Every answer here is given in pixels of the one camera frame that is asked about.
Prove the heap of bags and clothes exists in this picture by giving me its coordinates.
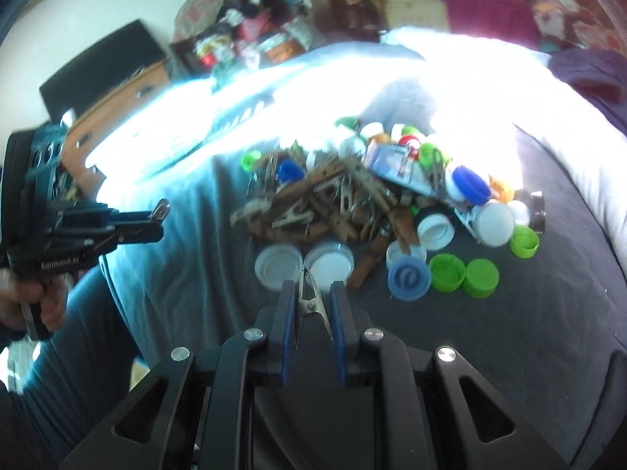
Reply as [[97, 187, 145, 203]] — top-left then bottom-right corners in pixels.
[[171, 0, 314, 79]]

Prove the black television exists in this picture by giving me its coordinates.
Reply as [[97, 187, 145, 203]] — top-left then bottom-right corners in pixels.
[[39, 20, 167, 123]]

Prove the pile of colourful bottle caps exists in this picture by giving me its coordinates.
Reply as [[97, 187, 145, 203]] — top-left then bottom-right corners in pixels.
[[240, 116, 542, 302]]

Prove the dark purple cloth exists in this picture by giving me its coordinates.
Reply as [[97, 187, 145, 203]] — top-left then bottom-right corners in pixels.
[[547, 49, 627, 133]]

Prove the pile of wooden clothespins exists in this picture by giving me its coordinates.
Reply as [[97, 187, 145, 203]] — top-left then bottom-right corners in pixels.
[[230, 144, 422, 299]]

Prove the white quilt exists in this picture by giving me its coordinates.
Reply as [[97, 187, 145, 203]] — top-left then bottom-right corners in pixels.
[[387, 27, 627, 265]]

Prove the magenta cloth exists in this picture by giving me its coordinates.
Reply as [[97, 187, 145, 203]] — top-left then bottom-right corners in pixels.
[[443, 0, 535, 50]]

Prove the black metal cylinder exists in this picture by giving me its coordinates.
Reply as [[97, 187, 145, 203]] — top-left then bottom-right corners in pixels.
[[526, 191, 547, 234]]

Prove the blue swirl-print bottle cap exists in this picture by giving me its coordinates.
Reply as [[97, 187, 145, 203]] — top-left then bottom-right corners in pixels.
[[387, 259, 432, 301]]

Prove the small metal clip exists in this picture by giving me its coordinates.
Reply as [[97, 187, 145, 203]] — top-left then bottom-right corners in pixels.
[[295, 269, 326, 344]]

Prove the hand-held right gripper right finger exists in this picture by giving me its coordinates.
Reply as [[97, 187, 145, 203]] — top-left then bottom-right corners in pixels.
[[329, 281, 574, 470]]

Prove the round pale patterned board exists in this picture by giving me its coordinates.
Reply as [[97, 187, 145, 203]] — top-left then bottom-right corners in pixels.
[[174, 0, 231, 40]]

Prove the wooden dresser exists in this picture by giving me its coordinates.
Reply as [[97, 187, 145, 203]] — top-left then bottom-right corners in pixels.
[[61, 61, 172, 197]]

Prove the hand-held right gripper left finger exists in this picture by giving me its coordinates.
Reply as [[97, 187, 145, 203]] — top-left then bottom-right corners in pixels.
[[63, 279, 299, 470]]

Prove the cartoon printed cloth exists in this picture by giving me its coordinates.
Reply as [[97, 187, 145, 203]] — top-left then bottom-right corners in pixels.
[[529, 0, 619, 51]]

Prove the blue and white tube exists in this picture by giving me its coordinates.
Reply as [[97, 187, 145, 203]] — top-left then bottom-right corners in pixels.
[[362, 142, 454, 197]]

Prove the person's left hand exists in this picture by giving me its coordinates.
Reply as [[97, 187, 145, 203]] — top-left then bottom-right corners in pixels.
[[0, 274, 70, 334]]

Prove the blue-grey bed blanket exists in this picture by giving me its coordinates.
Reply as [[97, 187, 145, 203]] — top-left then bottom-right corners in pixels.
[[93, 42, 627, 470]]

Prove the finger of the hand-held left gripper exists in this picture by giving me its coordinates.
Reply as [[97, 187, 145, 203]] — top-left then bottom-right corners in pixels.
[[105, 198, 172, 228], [100, 225, 165, 256]]

